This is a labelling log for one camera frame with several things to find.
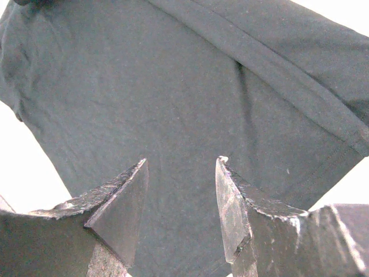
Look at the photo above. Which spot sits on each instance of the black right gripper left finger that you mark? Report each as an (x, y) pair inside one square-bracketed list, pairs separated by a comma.
[(94, 234)]

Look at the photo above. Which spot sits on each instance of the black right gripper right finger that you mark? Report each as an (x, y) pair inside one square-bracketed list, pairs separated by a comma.
[(266, 237)]

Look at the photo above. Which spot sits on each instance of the black t shirt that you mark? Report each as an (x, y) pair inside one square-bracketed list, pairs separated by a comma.
[(279, 89)]

